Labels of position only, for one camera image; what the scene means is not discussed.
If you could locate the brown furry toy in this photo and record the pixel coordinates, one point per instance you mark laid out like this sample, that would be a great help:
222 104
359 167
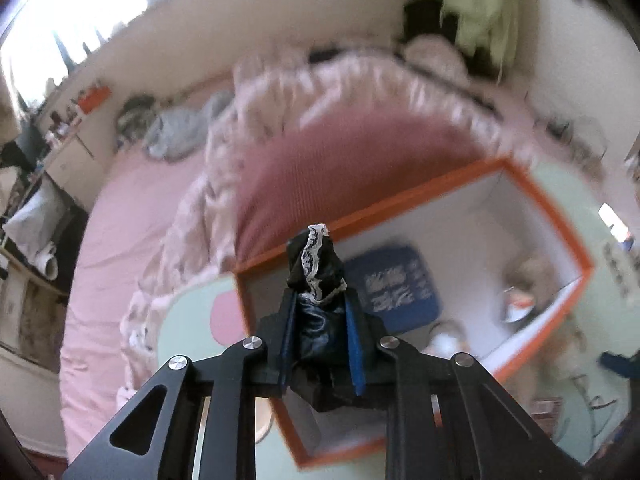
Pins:
530 270

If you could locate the orange cardboard box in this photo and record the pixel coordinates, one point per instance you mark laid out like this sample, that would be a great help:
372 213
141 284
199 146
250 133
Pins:
450 225

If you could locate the white fluffy scrunchie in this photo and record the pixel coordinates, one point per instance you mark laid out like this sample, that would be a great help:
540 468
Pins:
447 340

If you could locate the black lace-trimmed cloth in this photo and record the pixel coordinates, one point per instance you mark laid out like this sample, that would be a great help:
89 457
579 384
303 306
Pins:
315 265

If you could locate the pink bed sheet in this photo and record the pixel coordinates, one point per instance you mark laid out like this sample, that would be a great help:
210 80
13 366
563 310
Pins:
125 210

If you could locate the lit phone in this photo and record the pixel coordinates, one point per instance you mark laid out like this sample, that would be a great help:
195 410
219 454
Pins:
612 220

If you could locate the mint green cartoon desktop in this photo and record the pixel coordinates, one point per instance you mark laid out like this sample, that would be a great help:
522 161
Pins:
565 200

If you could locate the grey clothes pile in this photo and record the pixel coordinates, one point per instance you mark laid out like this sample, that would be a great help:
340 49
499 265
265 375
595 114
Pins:
175 130

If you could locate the white round toy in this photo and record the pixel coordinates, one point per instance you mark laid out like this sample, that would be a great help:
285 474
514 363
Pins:
517 305

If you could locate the white pillow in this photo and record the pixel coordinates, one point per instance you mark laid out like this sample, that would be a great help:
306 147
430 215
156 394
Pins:
30 210

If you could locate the pink ruffled quilt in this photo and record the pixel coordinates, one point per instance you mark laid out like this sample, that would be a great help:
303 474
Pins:
350 160

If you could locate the white drawer cabinet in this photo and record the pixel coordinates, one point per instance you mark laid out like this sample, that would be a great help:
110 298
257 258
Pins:
70 160

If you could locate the blue tin box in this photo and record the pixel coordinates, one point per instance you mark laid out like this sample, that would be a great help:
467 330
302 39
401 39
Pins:
395 285

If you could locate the light green hanging garment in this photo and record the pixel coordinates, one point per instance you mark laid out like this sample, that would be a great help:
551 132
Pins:
475 5

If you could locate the small orange box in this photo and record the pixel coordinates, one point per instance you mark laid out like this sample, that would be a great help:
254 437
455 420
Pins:
93 99

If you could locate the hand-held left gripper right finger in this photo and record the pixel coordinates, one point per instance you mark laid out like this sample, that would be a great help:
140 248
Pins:
356 355

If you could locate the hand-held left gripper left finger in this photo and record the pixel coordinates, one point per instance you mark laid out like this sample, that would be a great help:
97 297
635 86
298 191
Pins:
283 355

